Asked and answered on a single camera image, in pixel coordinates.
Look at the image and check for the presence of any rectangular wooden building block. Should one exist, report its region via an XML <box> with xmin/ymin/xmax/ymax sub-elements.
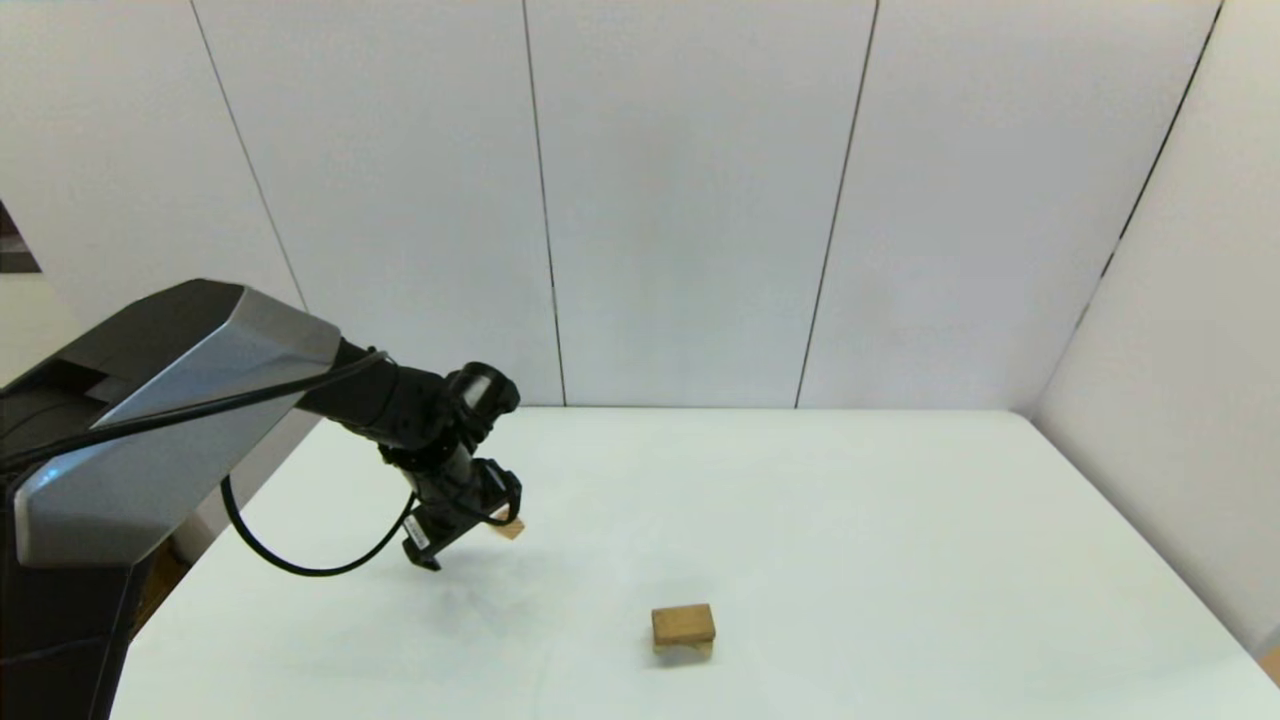
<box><xmin>651</xmin><ymin>603</ymin><xmax>717</xmax><ymax>649</ymax></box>

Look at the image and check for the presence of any brown labelled cardboard box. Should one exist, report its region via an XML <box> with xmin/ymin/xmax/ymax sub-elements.
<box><xmin>130</xmin><ymin>540</ymin><xmax>193</xmax><ymax>641</ymax></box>

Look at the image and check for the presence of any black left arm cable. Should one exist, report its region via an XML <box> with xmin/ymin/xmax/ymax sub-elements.
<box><xmin>0</xmin><ymin>348</ymin><xmax>523</xmax><ymax>579</ymax></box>

